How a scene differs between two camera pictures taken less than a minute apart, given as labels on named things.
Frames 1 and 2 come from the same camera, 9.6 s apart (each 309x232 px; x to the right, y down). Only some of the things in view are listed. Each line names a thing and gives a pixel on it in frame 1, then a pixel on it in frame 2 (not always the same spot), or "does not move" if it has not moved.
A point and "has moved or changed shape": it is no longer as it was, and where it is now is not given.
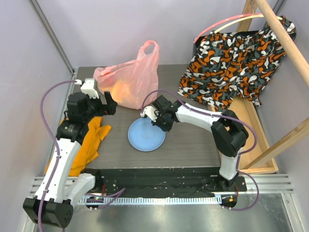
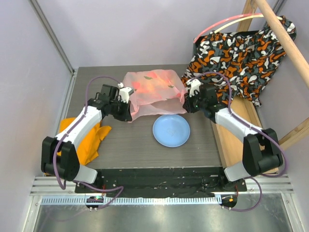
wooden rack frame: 260,152 does not move
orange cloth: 94,132 does not move
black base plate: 129,182 does not move
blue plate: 145,136 -> 171,130
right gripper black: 161,118 -> 188,104
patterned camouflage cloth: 225,66 does not move
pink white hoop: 256,15 does not move
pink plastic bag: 133,84 has moved or changed shape
